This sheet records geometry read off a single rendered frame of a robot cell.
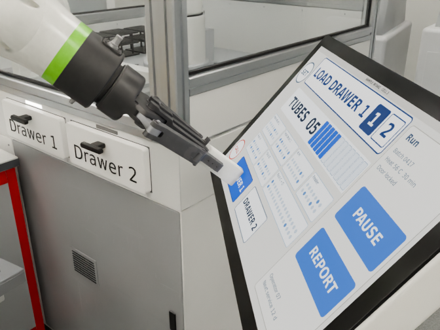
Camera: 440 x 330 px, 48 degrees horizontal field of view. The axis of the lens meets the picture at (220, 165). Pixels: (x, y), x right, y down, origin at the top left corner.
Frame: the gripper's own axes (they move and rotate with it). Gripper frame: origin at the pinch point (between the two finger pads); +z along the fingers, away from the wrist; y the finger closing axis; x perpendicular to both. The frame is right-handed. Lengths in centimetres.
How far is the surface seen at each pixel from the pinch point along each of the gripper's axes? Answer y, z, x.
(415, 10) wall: 294, 144, -102
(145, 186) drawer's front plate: 31.8, 1.9, 23.1
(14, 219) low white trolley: 70, -13, 72
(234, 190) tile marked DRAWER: -2.0, 3.8, 1.4
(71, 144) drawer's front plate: 51, -15, 33
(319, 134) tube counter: -10.3, 3.7, -14.0
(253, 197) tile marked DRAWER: -8.6, 3.8, -1.5
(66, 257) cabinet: 62, 5, 70
